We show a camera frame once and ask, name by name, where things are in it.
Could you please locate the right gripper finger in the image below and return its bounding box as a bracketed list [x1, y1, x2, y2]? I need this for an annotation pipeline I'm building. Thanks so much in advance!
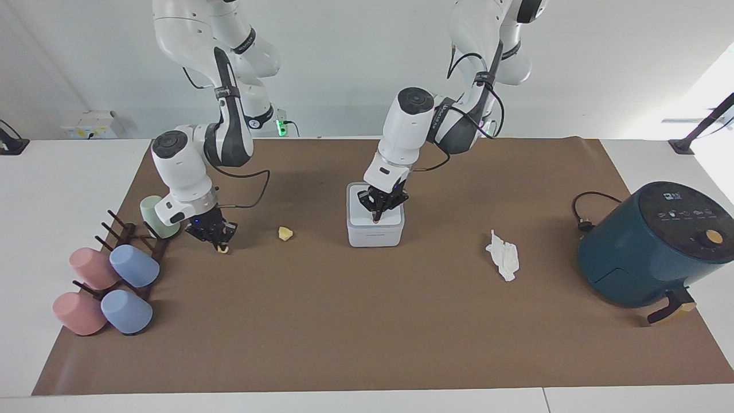
[214, 220, 239, 248]
[189, 228, 223, 251]

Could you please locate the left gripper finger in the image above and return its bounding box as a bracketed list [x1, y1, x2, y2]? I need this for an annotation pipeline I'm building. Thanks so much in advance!
[358, 192, 381, 224]
[378, 192, 409, 222]

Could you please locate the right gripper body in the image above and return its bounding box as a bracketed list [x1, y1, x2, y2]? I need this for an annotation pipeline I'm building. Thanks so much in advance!
[185, 208, 227, 237]

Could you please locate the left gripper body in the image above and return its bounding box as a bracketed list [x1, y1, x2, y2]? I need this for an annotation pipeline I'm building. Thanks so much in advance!
[366, 181, 408, 200]

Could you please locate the white square trash bin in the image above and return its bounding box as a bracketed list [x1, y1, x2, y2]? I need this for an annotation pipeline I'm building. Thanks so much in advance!
[346, 182, 406, 248]

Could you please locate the light green cup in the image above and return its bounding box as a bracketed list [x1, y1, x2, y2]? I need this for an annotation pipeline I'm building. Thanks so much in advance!
[139, 195, 182, 240]

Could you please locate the dark wooden cup rack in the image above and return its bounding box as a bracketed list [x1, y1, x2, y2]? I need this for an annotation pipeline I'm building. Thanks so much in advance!
[72, 209, 170, 303]

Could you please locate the blue cup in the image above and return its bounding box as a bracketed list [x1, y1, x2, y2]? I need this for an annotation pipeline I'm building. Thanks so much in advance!
[108, 244, 161, 289]
[100, 289, 154, 336]

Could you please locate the pink cup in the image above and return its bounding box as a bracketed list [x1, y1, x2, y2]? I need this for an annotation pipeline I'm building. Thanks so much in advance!
[52, 291, 109, 337]
[69, 247, 122, 291]

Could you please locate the crumpled white tissue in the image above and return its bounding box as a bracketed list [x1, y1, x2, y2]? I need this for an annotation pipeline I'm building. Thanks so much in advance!
[485, 229, 520, 283]

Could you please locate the black stand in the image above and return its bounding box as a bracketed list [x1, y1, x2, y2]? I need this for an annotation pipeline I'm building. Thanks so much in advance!
[668, 92, 734, 156]
[0, 119, 31, 156]

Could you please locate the teal air fryer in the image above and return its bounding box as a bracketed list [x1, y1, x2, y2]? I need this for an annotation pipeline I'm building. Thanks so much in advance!
[577, 181, 734, 326]

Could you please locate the white wall socket box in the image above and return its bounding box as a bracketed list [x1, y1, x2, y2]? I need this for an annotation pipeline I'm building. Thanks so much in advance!
[61, 110, 124, 140]

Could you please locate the black air fryer cable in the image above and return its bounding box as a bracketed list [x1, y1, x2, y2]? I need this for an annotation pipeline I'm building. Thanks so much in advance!
[571, 191, 623, 233]

